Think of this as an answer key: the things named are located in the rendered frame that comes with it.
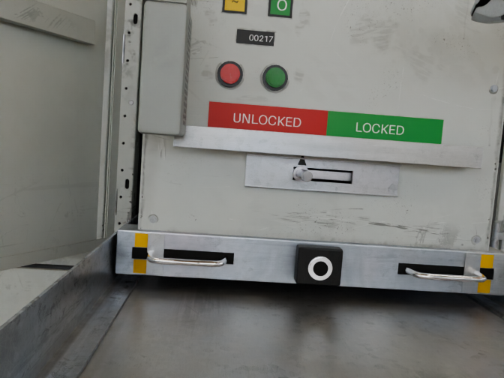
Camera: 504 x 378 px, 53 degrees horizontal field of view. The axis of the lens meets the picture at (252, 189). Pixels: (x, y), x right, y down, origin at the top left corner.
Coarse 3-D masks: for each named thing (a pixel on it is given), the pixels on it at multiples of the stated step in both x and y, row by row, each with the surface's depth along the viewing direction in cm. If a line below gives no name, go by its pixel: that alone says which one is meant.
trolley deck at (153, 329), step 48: (144, 288) 68; (192, 288) 70; (240, 288) 71; (288, 288) 73; (336, 288) 75; (144, 336) 52; (192, 336) 52; (240, 336) 53; (288, 336) 54; (336, 336) 56; (384, 336) 57; (432, 336) 58; (480, 336) 59
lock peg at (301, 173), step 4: (300, 160) 68; (304, 160) 68; (300, 164) 68; (304, 164) 68; (296, 168) 68; (300, 168) 68; (304, 168) 68; (296, 172) 68; (300, 172) 65; (304, 172) 63; (308, 172) 63; (296, 176) 68; (300, 176) 64; (304, 176) 63; (308, 176) 63; (312, 176) 63; (296, 180) 68; (300, 180) 68; (304, 180) 63; (308, 180) 63
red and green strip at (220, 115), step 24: (216, 120) 67; (240, 120) 67; (264, 120) 67; (288, 120) 67; (312, 120) 68; (336, 120) 68; (360, 120) 68; (384, 120) 68; (408, 120) 68; (432, 120) 69
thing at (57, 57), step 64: (0, 0) 70; (64, 0) 82; (0, 64) 73; (64, 64) 83; (0, 128) 74; (64, 128) 85; (0, 192) 75; (64, 192) 86; (0, 256) 76; (64, 256) 84
